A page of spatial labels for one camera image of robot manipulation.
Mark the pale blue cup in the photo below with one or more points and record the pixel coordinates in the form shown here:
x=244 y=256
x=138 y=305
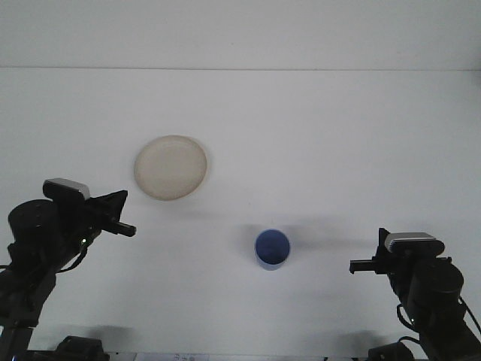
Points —
x=272 y=248

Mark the pale round plate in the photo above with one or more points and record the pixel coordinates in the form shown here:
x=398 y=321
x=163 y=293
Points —
x=171 y=167

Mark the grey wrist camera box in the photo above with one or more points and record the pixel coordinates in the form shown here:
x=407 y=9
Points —
x=413 y=244
x=67 y=186

